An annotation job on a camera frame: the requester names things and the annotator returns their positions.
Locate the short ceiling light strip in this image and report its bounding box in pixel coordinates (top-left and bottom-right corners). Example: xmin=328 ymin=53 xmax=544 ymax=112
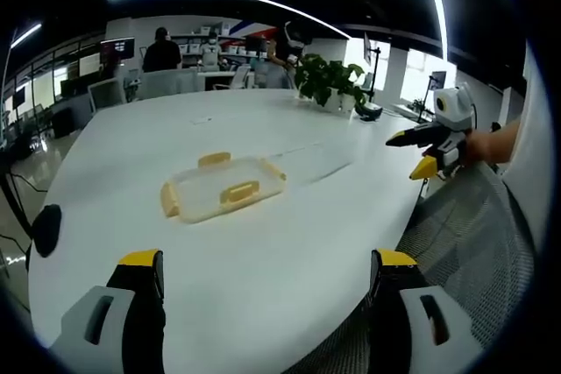
xmin=9 ymin=21 xmax=44 ymax=49

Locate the person's right hand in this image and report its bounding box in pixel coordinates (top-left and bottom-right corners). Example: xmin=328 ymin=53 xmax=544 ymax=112
xmin=464 ymin=129 xmax=494 ymax=167

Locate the dark wall screen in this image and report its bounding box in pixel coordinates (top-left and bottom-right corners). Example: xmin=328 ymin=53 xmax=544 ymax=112
xmin=99 ymin=37 xmax=136 ymax=60

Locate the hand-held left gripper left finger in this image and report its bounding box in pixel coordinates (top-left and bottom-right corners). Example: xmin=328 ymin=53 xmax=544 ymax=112
xmin=47 ymin=249 xmax=167 ymax=374

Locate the clear lid with yellow buckles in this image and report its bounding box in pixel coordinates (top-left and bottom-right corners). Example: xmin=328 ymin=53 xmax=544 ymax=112
xmin=160 ymin=151 xmax=288 ymax=224

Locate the black monitor stand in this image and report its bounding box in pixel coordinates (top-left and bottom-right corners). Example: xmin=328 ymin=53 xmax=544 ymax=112
xmin=357 ymin=32 xmax=385 ymax=123

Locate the small monitor on stand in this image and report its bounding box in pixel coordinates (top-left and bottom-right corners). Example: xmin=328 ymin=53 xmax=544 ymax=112
xmin=414 ymin=69 xmax=449 ymax=124

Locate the shelf with white boxes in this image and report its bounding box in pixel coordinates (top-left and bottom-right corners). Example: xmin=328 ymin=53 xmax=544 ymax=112
xmin=169 ymin=22 xmax=249 ymax=62

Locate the person's white shirt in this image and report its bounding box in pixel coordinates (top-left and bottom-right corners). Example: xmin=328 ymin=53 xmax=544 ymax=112
xmin=501 ymin=40 xmax=560 ymax=270

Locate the grey mesh office chair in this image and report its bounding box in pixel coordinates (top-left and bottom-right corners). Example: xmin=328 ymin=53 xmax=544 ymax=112
xmin=297 ymin=158 xmax=536 ymax=374

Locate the green potted plant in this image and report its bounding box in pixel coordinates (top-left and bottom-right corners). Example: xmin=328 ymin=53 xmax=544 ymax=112
xmin=294 ymin=53 xmax=367 ymax=115

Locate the white office chair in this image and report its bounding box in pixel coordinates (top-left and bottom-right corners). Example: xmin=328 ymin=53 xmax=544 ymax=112
xmin=87 ymin=77 xmax=129 ymax=113
xmin=138 ymin=67 xmax=199 ymax=100

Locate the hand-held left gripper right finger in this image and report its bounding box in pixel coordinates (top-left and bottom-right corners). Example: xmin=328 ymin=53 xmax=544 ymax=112
xmin=368 ymin=249 xmax=484 ymax=374

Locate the black oval object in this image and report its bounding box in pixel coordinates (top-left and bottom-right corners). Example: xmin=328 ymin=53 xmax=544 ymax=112
xmin=32 ymin=203 xmax=63 ymax=258

